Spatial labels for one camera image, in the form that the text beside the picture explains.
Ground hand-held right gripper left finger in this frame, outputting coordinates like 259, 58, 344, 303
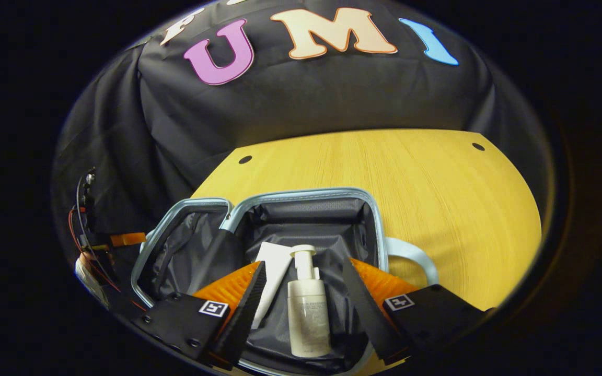
131, 260, 268, 371

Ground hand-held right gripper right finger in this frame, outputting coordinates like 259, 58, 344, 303
342, 256, 496, 366

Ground white squeeze tube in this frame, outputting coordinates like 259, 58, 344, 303
250, 241, 294, 331

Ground white pump bottle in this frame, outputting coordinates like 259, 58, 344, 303
286, 244, 332, 359

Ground light blue suitcase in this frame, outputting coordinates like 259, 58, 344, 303
130, 186, 440, 376

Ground black backdrop cloth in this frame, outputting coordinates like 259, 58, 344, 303
53, 0, 552, 251

